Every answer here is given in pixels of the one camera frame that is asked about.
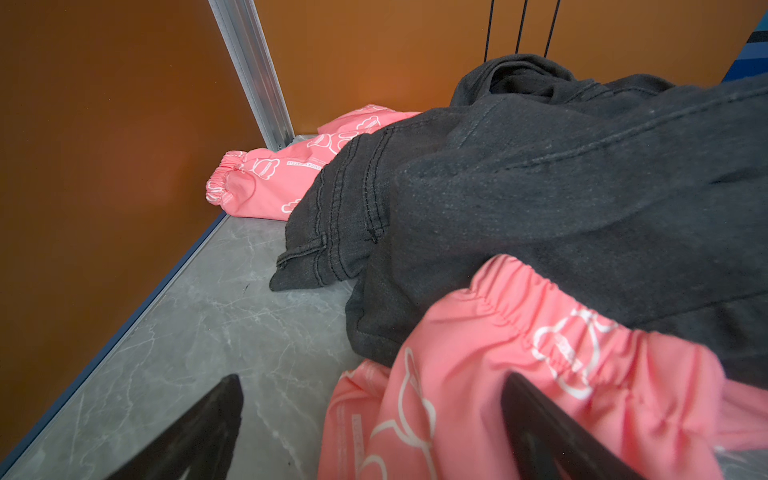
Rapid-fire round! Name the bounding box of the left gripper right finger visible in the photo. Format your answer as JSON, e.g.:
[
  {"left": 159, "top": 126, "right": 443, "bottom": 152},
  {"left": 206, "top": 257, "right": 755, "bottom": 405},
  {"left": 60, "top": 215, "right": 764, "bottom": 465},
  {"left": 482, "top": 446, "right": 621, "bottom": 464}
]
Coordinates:
[{"left": 501, "top": 372, "right": 641, "bottom": 479}]

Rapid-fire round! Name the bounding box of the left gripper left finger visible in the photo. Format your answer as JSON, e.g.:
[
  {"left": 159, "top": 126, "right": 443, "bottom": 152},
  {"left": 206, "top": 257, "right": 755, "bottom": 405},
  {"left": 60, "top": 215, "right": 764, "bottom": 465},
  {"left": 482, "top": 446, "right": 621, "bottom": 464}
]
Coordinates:
[{"left": 108, "top": 374, "right": 244, "bottom": 480}]

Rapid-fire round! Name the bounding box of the pink patterned garment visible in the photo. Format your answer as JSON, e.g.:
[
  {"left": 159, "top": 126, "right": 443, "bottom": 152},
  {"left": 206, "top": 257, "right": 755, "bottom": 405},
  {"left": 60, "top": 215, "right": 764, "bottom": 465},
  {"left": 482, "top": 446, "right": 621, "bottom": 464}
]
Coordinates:
[{"left": 206, "top": 98, "right": 767, "bottom": 479}]

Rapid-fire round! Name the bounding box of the dark grey garment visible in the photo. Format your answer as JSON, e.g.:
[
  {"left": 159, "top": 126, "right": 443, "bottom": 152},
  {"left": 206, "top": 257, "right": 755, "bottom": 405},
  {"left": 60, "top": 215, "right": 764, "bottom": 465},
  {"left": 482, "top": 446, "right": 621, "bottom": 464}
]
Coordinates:
[{"left": 270, "top": 55, "right": 767, "bottom": 388}]

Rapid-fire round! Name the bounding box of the left aluminium corner post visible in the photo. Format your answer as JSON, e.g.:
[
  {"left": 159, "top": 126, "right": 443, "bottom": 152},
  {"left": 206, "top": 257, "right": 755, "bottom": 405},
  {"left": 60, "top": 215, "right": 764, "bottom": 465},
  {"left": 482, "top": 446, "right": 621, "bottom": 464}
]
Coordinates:
[{"left": 209, "top": 0, "right": 295, "bottom": 151}]

